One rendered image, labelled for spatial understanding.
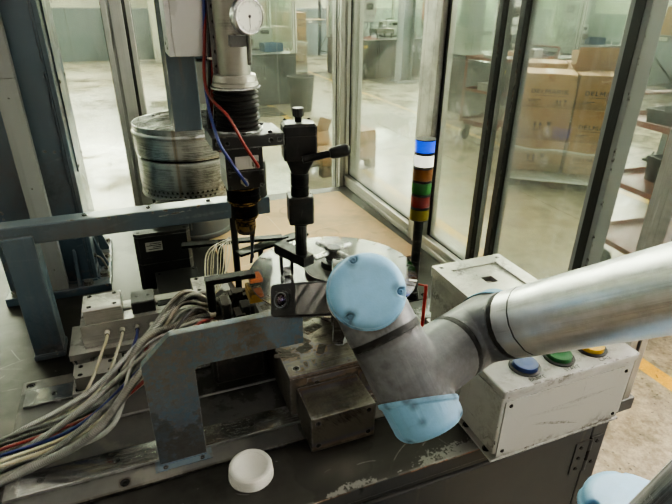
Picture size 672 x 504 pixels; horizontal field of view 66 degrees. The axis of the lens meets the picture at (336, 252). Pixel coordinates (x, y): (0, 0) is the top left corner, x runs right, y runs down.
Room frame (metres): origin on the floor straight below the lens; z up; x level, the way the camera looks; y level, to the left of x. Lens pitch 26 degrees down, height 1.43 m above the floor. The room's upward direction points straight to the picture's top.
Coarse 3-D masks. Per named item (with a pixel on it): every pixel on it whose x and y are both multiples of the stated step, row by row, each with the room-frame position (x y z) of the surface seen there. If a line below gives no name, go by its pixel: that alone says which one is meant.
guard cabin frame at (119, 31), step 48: (432, 0) 1.47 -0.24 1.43; (528, 0) 1.14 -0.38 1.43; (336, 48) 2.04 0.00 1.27; (432, 48) 1.45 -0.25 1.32; (144, 96) 1.78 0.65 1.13; (336, 96) 2.04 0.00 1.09; (432, 96) 1.43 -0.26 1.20; (336, 144) 2.03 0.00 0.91; (480, 144) 1.23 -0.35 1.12; (432, 192) 1.42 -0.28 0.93; (480, 192) 1.21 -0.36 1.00; (432, 240) 1.38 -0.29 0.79
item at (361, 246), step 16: (320, 240) 1.03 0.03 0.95; (336, 240) 1.03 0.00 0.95; (352, 240) 1.04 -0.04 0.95; (368, 240) 1.04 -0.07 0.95; (272, 256) 0.95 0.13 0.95; (384, 256) 0.96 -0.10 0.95; (400, 256) 0.96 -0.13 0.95; (272, 272) 0.88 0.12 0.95; (304, 272) 0.88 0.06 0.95; (416, 272) 0.89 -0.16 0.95; (256, 288) 0.82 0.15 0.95
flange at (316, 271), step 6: (324, 258) 0.90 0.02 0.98; (342, 258) 0.90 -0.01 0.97; (312, 264) 0.90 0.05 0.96; (318, 264) 0.90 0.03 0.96; (324, 264) 0.88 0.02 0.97; (330, 264) 0.87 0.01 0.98; (306, 270) 0.88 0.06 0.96; (312, 270) 0.87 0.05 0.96; (318, 270) 0.87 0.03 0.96; (324, 270) 0.87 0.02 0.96; (330, 270) 0.87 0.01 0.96; (312, 276) 0.85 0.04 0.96; (318, 276) 0.85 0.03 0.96; (324, 276) 0.85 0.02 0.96
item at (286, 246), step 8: (296, 232) 0.83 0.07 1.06; (304, 232) 0.83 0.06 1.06; (296, 240) 0.83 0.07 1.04; (304, 240) 0.83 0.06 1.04; (280, 248) 0.86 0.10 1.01; (288, 248) 0.86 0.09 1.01; (296, 248) 0.83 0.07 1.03; (304, 248) 0.83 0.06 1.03; (280, 256) 0.86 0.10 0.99; (288, 256) 0.85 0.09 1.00; (296, 256) 0.83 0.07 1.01; (304, 256) 0.83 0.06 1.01; (312, 256) 0.83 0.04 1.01; (280, 264) 0.86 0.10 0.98; (304, 264) 0.82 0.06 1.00; (280, 272) 0.87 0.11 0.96
